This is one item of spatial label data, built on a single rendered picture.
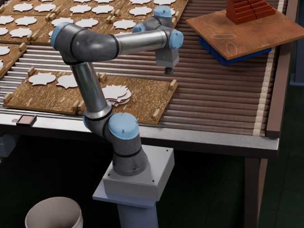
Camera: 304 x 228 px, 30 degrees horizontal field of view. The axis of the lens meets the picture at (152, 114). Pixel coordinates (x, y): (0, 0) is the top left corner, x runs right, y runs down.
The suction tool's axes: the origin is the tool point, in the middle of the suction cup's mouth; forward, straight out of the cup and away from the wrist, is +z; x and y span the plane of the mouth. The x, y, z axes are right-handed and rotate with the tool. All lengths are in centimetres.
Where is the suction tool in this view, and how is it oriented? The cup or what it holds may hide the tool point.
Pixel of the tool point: (168, 72)
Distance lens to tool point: 258.3
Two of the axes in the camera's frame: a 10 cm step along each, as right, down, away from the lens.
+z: 1.1, 8.1, 5.8
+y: -8.9, -1.8, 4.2
